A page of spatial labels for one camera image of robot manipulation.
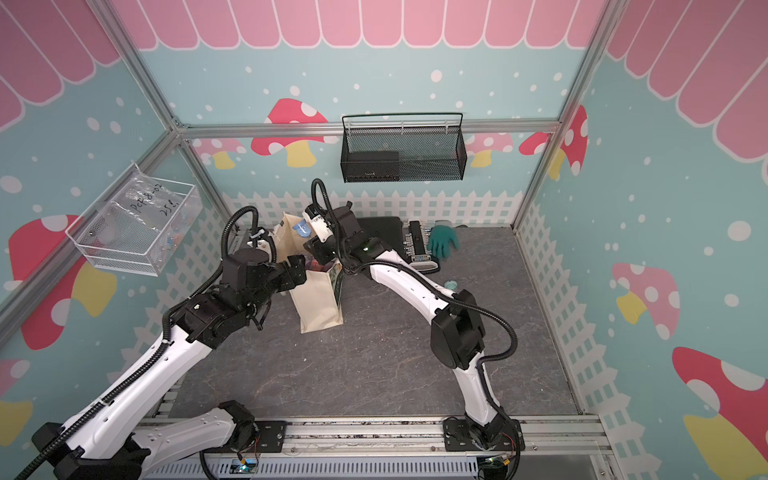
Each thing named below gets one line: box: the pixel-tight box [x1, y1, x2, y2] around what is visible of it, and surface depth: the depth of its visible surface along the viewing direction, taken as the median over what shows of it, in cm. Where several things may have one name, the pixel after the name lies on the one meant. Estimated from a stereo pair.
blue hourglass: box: [292, 220, 312, 238], surface depth 79 cm
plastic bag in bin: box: [92, 162, 187, 245], surface depth 75 cm
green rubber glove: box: [428, 225, 460, 260], surface depth 116 cm
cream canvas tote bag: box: [272, 212, 344, 334], surface depth 87 cm
